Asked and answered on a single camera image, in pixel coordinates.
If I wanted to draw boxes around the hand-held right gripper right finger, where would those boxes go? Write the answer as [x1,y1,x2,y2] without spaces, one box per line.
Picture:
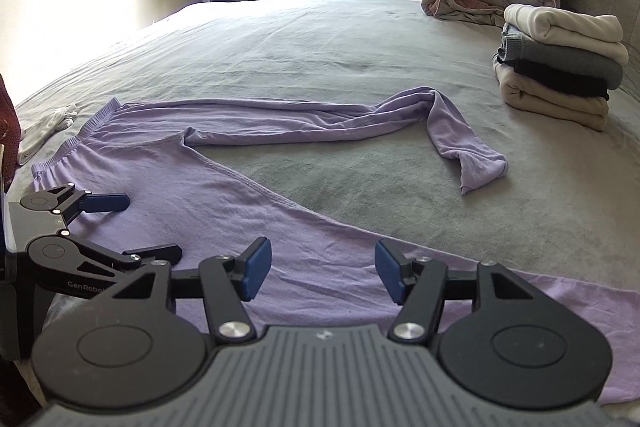
[375,239,531,344]

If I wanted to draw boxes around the grey bed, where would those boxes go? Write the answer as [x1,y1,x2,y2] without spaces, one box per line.
[10,0,640,427]

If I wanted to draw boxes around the folded light blue garment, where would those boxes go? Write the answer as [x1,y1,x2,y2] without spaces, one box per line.
[501,23,526,58]

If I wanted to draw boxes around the folded grey sweater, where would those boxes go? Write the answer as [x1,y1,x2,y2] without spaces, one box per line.
[497,34,626,92]

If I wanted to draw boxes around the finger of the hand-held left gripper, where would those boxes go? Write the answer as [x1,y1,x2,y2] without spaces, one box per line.
[70,238,183,270]
[50,183,131,229]

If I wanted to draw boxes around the person's maroon fleece robe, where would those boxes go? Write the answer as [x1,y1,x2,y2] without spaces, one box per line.
[0,74,23,188]

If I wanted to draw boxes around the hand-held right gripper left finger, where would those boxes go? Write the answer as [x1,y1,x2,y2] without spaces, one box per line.
[116,237,273,344]

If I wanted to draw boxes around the white crumpled cloth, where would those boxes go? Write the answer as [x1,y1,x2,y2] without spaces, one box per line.
[17,103,80,165]

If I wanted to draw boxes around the purple pants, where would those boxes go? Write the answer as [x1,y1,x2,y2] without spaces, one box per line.
[31,87,640,408]

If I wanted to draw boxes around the folded beige garment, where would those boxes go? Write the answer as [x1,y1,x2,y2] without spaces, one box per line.
[492,62,610,131]

